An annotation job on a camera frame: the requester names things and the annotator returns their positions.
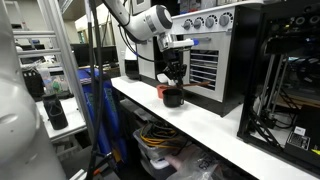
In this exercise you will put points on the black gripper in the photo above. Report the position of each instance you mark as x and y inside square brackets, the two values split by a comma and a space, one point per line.
[172, 60]

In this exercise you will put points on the thin wooden stick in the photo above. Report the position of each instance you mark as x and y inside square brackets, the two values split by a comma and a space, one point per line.
[196, 84]

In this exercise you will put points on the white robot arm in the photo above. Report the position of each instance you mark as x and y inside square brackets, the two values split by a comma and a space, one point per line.
[146, 23]

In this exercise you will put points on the white bowl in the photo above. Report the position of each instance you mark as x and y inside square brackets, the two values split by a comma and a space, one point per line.
[162, 78]

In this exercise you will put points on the red plastic cup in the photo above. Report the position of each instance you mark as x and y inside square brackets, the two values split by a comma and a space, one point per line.
[160, 90]

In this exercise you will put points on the white oven door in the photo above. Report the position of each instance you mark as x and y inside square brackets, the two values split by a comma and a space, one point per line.
[220, 66]

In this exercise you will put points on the grey stove knob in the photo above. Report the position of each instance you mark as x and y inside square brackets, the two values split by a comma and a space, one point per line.
[210, 21]
[199, 22]
[226, 19]
[187, 24]

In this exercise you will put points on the white toy kitchen stove unit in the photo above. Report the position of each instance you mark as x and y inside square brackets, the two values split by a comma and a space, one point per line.
[213, 33]

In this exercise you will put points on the black computer monitor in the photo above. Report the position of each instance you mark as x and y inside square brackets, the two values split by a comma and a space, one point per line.
[80, 55]
[108, 55]

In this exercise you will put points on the blue bag with green print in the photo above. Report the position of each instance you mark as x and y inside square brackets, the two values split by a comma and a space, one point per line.
[111, 106]

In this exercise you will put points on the pink bag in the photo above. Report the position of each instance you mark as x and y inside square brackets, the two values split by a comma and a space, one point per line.
[180, 156]

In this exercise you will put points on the clear plastic storage bin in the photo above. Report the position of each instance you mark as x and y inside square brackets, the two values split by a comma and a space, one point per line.
[150, 153]

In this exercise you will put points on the blue storage bin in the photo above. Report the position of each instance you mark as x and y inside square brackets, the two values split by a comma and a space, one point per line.
[86, 96]

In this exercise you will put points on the clear plastic bag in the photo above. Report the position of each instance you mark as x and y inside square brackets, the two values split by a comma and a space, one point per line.
[200, 166]

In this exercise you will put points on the white side table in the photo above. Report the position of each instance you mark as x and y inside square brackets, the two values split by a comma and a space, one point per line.
[73, 116]

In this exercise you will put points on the black cylindrical container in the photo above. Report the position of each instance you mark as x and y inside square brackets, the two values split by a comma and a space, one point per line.
[56, 111]

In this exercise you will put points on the black frame 3D printer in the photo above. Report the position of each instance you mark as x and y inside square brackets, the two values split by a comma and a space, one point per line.
[250, 66]

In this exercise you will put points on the black camera stand pole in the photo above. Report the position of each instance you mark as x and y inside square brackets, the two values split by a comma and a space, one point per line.
[95, 83]

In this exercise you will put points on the aluminium profile post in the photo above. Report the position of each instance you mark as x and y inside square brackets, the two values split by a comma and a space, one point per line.
[63, 50]

